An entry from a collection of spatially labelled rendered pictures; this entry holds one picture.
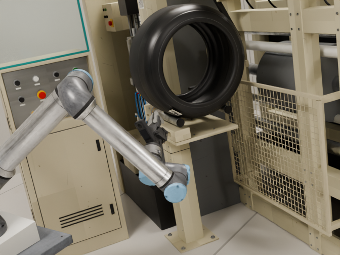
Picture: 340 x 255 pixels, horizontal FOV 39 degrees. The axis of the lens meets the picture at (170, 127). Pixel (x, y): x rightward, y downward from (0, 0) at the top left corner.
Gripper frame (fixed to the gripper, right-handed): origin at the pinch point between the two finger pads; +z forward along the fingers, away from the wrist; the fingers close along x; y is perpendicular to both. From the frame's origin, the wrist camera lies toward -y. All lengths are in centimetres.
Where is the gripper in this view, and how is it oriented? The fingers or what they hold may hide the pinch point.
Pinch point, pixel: (154, 112)
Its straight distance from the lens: 229.3
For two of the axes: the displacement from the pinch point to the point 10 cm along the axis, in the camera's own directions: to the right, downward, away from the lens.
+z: 0.9, -8.0, 5.9
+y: 6.4, 5.0, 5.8
